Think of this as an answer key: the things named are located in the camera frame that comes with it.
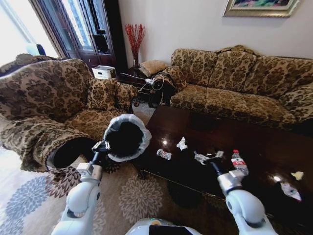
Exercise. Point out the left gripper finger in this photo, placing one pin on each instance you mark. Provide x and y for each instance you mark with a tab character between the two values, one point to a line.
106	145
97	146

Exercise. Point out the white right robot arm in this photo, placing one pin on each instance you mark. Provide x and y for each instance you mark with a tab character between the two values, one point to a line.
244	203

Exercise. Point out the framed painting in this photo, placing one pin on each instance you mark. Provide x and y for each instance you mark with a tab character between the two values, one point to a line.
260	7

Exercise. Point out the red branches in vase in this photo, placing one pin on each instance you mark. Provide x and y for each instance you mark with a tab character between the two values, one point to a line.
135	42

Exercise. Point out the beige floral rug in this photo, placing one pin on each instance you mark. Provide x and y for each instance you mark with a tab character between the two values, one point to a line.
122	195

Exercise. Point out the gold woven cushion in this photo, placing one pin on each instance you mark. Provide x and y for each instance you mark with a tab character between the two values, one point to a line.
154	67

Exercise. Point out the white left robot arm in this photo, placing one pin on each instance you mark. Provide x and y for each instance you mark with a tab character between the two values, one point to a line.
80	195

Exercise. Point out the crushed clear plastic bottle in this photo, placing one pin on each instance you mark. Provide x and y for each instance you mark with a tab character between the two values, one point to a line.
163	154

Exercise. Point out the dark wooden side table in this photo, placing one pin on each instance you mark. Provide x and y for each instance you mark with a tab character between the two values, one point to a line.
133	77

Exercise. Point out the crumpled yellow paper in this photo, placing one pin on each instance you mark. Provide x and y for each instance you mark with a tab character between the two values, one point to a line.
297	174

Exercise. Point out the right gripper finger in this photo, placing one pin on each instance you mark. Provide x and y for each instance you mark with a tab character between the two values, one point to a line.
218	154
200	157

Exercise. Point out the crumpled white tissue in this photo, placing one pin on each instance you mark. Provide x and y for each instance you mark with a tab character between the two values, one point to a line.
182	143

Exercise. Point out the white robot chest shell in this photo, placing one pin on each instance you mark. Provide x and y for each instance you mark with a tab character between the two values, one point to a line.
160	227

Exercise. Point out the brown floral armchair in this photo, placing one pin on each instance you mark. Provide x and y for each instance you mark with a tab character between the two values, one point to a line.
49	107

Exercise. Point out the plastic bottle with red label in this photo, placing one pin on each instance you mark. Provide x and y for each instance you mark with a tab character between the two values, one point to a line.
238	162

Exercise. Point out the dark wooden cabinet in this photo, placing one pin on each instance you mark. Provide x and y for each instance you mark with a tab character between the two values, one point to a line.
90	31

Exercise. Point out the dark wooden coffee table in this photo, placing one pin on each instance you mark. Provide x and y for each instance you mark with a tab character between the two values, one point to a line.
230	151

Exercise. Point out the white printed wrapper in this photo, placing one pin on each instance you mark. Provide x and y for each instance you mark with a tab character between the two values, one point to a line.
291	191

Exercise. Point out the black bin with clear liner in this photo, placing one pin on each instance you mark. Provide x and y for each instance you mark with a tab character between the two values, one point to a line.
127	139

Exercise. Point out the brown floral cushion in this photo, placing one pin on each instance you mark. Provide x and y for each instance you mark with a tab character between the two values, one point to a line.
101	94

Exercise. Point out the black round device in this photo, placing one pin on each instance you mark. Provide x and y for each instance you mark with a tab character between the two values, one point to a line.
159	84

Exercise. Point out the brown floral sofa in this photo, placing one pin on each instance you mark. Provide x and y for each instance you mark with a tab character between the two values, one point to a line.
244	85

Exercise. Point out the white storage box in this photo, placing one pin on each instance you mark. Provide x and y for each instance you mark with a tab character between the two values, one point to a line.
103	71

